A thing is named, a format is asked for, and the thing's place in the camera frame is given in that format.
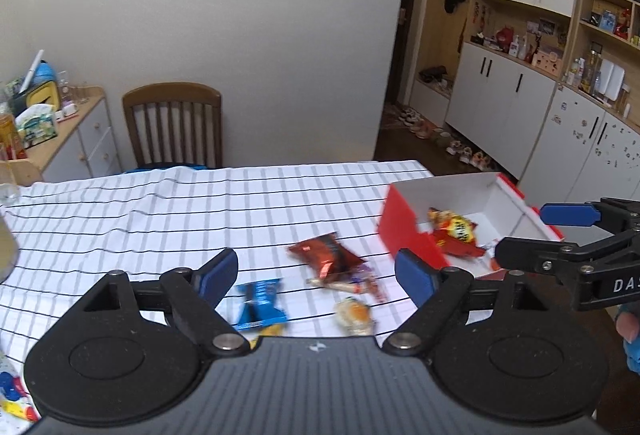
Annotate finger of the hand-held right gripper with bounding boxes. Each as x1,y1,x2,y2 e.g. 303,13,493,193
539,197,640,238
494,236,598,283

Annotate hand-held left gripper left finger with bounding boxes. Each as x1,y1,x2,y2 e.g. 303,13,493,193
80,247,251,357

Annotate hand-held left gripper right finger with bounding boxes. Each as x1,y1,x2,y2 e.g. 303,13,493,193
382,249,556,357

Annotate blue snack packet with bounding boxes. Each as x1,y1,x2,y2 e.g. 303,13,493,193
234,279,289,332

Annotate red white cardboard box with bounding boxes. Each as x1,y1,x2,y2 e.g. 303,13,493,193
377,172,567,282

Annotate white pink sausage packet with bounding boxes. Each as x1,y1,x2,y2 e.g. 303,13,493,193
306,265,389,304

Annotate yellow black print snack packet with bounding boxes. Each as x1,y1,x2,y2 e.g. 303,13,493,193
427,207,478,243

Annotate egg yolk pastry packet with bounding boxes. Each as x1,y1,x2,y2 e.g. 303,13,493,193
334,296,376,337

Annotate red brown foil snack packet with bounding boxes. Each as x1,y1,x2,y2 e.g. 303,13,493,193
287,232,367,284

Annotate person's right hand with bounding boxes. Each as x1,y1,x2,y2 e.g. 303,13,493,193
616,302,640,373

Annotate white cabinet with stickers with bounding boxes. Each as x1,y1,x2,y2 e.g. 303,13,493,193
519,85,640,228

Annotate white black checked tablecloth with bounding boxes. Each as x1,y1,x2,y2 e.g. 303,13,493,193
0,160,436,435

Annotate blue seat cushion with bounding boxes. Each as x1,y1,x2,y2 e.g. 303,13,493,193
122,162,209,174

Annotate white lower cabinet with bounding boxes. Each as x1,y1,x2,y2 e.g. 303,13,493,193
444,40,559,182

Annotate row of shoes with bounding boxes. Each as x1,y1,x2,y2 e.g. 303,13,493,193
397,105,499,174

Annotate white storage containers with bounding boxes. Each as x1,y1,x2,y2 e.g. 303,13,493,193
596,59,627,102

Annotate white shoe bench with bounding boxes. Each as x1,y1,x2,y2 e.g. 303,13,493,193
410,74,456,128

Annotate white wood side cabinet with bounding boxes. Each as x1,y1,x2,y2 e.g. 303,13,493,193
25,87,124,184

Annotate brown wooden chair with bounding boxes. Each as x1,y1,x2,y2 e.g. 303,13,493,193
122,83,224,168

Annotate beige rounded object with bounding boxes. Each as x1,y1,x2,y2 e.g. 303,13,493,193
0,215,21,284

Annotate wooden holder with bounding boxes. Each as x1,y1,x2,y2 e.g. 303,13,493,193
0,145,44,188

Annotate clear drinking glass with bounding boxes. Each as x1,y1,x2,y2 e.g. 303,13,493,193
0,160,21,206

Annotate green white tissue box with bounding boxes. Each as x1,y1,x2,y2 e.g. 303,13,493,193
15,107,60,148

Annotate colourful printed packet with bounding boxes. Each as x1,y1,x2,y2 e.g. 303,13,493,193
0,355,42,424

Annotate blue yellow bag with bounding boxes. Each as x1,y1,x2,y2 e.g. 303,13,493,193
26,60,64,114

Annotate orange juice bottle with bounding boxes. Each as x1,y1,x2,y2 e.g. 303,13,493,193
0,104,24,160

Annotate dark brown door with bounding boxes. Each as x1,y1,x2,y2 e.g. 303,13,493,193
384,0,427,106

